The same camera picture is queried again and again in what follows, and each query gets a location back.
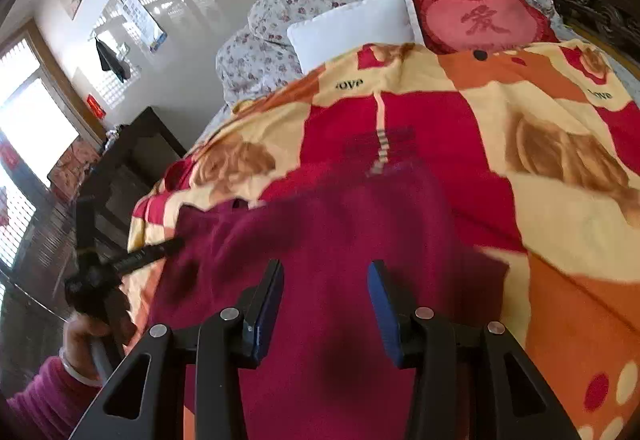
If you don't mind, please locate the maroon knit sweater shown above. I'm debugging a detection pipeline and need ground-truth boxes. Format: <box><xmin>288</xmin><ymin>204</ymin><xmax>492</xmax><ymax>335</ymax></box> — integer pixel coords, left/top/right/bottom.
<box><xmin>134</xmin><ymin>160</ymin><xmax>511</xmax><ymax>440</ymax></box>

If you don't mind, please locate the red wall sign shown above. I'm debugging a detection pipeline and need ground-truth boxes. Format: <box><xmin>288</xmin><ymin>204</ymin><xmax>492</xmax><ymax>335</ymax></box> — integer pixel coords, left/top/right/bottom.
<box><xmin>85</xmin><ymin>94</ymin><xmax>107</xmax><ymax>120</ymax></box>

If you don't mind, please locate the wooden framed window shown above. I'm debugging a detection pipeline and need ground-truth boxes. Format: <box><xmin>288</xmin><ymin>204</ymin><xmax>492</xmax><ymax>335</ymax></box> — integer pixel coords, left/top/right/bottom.
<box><xmin>0</xmin><ymin>18</ymin><xmax>108</xmax><ymax>271</ymax></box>

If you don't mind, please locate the person's left hand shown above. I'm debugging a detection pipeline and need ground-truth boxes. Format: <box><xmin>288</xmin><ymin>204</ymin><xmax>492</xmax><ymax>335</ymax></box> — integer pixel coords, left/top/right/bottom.
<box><xmin>60</xmin><ymin>307</ymin><xmax>123</xmax><ymax>373</ymax></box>

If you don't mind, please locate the dark wooden cabinet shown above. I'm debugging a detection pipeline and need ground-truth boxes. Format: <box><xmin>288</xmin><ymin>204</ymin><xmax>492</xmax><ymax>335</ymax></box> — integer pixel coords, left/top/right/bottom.
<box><xmin>75</xmin><ymin>106</ymin><xmax>188</xmax><ymax>246</ymax></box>

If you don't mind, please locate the pink printed box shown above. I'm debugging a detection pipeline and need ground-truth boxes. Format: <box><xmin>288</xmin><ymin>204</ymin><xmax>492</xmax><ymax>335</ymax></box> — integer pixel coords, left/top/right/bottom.
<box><xmin>47</xmin><ymin>136</ymin><xmax>101</xmax><ymax>198</ymax></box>

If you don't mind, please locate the person's left forearm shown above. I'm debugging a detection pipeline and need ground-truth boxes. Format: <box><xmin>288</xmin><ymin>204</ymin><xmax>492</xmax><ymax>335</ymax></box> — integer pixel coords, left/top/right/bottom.
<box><xmin>0</xmin><ymin>355</ymin><xmax>103</xmax><ymax>440</ymax></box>

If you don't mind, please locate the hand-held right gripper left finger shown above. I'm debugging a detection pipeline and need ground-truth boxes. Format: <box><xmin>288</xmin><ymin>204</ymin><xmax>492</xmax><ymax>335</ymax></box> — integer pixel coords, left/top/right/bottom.
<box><xmin>67</xmin><ymin>259</ymin><xmax>286</xmax><ymax>440</ymax></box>

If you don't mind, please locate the dark carved wooden headboard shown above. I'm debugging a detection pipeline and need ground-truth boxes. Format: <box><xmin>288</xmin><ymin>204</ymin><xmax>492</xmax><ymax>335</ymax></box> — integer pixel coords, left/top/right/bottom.
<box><xmin>520</xmin><ymin>0</ymin><xmax>640</xmax><ymax>66</ymax></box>

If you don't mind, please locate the orange red printed blanket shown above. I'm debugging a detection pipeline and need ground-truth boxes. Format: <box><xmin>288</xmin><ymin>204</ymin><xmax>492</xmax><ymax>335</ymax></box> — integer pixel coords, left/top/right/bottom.
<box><xmin>127</xmin><ymin>40</ymin><xmax>640</xmax><ymax>440</ymax></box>

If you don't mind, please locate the red heart-shaped cushion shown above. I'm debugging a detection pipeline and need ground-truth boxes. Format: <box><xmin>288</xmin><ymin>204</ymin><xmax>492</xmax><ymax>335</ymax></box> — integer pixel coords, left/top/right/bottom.
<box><xmin>411</xmin><ymin>0</ymin><xmax>561</xmax><ymax>55</ymax></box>

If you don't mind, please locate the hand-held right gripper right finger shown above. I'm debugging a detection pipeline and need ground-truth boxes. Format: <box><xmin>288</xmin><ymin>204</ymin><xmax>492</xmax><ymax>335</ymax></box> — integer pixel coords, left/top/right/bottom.
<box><xmin>366</xmin><ymin>260</ymin><xmax>583</xmax><ymax>440</ymax></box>

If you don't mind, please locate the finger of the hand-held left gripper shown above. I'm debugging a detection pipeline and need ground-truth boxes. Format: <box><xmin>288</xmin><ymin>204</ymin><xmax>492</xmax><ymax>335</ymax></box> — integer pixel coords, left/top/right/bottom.
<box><xmin>75</xmin><ymin>197</ymin><xmax>100</xmax><ymax>266</ymax></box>
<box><xmin>116</xmin><ymin>237</ymin><xmax>186</xmax><ymax>277</ymax></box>

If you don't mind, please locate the wall calendar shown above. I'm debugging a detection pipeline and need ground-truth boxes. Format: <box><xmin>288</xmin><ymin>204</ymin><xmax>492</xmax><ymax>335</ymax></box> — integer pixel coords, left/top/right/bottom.
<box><xmin>120</xmin><ymin>0</ymin><xmax>168</xmax><ymax>54</ymax></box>

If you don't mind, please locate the dark hanging cloth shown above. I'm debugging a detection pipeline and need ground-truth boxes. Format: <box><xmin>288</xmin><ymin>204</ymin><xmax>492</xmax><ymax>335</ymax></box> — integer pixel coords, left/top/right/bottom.
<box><xmin>94</xmin><ymin>36</ymin><xmax>132</xmax><ymax>84</ymax></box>

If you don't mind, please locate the pale bangle bracelet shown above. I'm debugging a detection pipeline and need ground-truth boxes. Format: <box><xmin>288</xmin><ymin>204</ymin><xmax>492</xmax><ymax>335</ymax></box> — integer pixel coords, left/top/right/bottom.
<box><xmin>56</xmin><ymin>345</ymin><xmax>103</xmax><ymax>389</ymax></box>

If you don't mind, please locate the white pillow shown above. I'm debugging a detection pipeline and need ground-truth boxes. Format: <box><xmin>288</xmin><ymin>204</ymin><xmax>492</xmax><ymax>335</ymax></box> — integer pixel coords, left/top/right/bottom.
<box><xmin>286</xmin><ymin>0</ymin><xmax>426</xmax><ymax>75</ymax></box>

